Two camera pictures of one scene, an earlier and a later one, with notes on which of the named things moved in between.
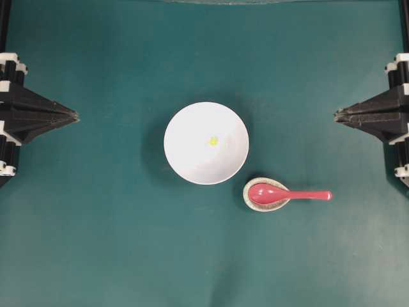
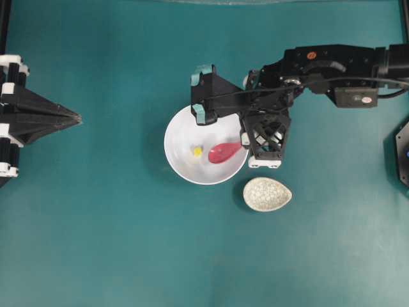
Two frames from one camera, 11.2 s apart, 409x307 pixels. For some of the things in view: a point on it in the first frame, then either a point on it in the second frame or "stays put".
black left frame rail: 4,19 stays put
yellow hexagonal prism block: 214,141 to 197,152
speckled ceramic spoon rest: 262,207 stays put
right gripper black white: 386,115 to 264,126
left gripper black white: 24,115 stays put
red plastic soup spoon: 271,194 to 222,152
